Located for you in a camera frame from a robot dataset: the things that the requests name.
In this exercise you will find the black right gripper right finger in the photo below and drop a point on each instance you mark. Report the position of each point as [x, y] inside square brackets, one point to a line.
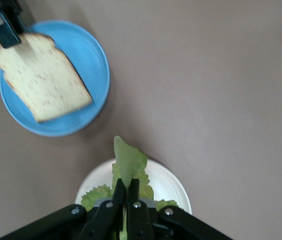
[140, 222]

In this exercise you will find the green lettuce leaf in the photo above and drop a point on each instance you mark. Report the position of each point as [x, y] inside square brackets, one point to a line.
[128, 160]

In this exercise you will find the pale bread slice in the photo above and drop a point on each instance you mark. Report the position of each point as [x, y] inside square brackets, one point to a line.
[46, 82]

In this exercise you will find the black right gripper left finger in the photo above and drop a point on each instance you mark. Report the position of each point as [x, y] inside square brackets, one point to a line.
[100, 220]

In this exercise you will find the beige white round plate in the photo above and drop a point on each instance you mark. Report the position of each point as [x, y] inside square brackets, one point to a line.
[165, 180]

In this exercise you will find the blue round plate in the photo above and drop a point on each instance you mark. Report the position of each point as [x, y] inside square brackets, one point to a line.
[88, 57]

